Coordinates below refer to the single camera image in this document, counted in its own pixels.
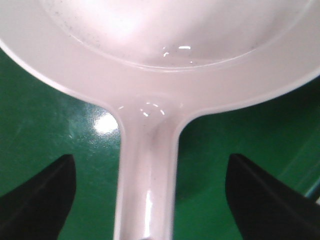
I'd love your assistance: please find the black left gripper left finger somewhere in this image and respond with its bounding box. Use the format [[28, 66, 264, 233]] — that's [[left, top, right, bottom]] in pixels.
[[0, 154, 76, 240]]

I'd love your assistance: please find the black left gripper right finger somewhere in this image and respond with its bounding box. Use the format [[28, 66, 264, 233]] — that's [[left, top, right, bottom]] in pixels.
[[225, 153, 320, 240]]

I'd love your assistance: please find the green conveyor belt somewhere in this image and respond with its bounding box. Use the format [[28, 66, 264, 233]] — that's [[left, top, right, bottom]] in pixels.
[[0, 53, 320, 240]]

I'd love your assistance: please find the beige plastic dustpan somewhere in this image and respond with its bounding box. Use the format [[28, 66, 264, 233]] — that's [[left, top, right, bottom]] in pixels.
[[0, 0, 320, 240]]

